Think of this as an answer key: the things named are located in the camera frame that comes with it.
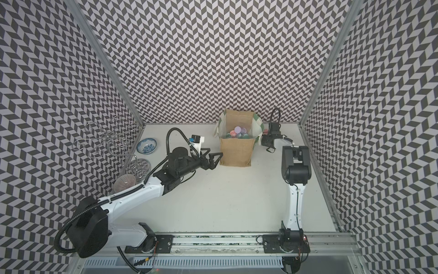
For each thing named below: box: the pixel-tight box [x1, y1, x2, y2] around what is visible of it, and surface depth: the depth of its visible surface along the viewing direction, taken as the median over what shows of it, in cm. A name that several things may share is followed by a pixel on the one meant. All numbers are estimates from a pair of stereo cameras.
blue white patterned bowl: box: [136, 137, 158, 155], surface depth 106 cm
